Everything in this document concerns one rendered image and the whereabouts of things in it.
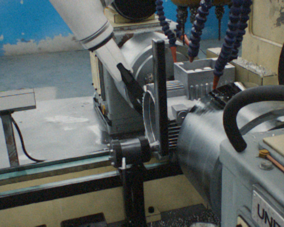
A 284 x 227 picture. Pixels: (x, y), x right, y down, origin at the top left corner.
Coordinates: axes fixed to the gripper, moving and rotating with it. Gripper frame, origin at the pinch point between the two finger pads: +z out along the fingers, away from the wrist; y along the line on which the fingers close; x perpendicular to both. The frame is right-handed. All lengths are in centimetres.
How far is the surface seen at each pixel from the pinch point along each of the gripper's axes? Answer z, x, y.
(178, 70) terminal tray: 1.0, 11.1, 4.8
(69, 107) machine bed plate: 20, -24, -74
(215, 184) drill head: 4.0, -0.3, 44.1
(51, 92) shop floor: 93, -58, -350
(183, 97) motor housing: 5.0, 7.9, 10.1
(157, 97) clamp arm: -4.2, 1.9, 20.8
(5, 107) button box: -12.3, -30.5, -13.6
